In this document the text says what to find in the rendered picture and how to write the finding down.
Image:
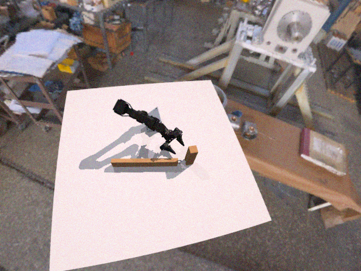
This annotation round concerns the wooden post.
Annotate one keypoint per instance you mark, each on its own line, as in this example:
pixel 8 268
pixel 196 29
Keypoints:
pixel 191 155

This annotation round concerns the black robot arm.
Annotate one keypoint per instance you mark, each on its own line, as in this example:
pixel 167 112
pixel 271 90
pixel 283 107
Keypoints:
pixel 121 107

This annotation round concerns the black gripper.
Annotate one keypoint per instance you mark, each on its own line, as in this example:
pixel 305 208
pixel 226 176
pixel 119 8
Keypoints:
pixel 167 147

